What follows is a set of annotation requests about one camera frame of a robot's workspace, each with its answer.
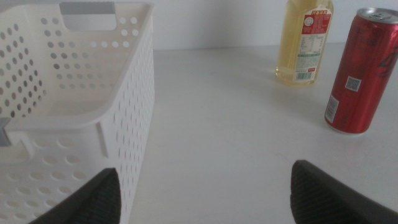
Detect white perforated plastic basket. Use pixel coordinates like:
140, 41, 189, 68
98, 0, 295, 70
0, 1, 155, 224

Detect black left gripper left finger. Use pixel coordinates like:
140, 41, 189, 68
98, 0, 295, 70
27, 167, 121, 224

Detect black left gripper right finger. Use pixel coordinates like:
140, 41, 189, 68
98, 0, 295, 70
289, 159, 398, 224

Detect yellow juice bottle red label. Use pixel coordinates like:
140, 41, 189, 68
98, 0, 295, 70
275, 0, 335, 86

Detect red soda can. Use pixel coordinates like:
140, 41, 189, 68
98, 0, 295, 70
324, 7, 398, 135

